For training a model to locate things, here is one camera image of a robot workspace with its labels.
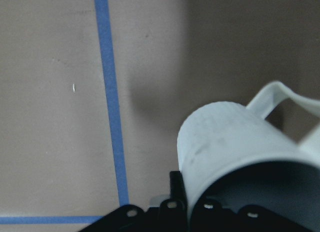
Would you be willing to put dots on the brown paper table cover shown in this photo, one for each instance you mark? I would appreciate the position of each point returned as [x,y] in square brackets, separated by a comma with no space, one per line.
[93,93]

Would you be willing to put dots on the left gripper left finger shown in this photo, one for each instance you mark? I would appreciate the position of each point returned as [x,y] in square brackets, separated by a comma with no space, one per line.
[169,216]

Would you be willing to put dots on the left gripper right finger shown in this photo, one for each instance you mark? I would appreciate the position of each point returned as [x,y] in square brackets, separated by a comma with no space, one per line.
[210,215]

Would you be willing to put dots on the white mug grey inside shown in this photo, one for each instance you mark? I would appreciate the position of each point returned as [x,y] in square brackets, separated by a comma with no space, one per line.
[230,152]

